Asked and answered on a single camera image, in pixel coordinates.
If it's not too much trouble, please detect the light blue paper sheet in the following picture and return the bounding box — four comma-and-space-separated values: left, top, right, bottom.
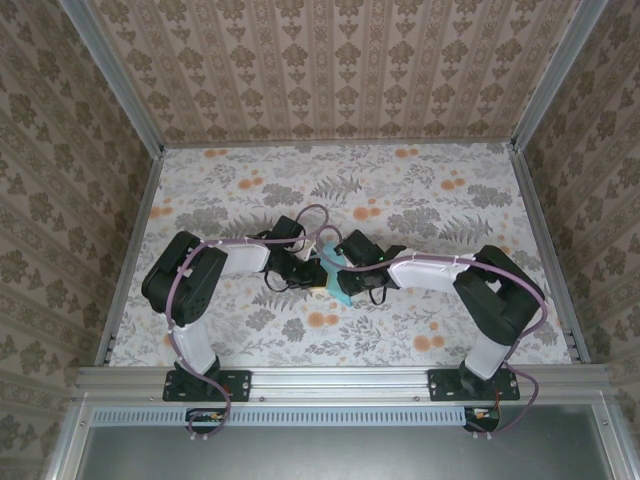
317, 241, 355, 307

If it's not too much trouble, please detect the floral patterned table cover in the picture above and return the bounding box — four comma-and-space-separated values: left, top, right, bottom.
107, 144, 576, 369

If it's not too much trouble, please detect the left gripper thin black cable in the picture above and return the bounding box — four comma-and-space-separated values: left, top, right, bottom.
263, 267, 296, 294

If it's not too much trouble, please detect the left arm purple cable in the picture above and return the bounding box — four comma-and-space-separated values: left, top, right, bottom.
167, 203, 332, 444

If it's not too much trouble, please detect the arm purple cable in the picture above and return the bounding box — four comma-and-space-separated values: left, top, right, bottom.
167, 203, 332, 444
319, 224, 550, 442

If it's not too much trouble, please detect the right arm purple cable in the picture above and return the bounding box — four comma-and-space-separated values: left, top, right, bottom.
319, 224, 550, 442

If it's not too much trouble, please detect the aluminium mounting rail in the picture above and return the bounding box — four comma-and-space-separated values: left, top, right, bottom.
72, 365, 617, 402

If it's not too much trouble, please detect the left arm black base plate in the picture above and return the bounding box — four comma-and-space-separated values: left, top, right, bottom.
162, 368, 252, 403

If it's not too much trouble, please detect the grey slotted cable duct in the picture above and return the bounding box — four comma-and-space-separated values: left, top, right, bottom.
92, 405, 469, 427

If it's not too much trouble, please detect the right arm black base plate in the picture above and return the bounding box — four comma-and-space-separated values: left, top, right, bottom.
427, 368, 521, 403

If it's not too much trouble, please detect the aluminium table edge rail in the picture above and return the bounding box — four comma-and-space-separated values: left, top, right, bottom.
507, 144, 591, 364
94, 149, 166, 367

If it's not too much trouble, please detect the aluminium frame post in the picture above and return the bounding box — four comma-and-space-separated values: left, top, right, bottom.
509, 0, 609, 152
63, 0, 167, 157

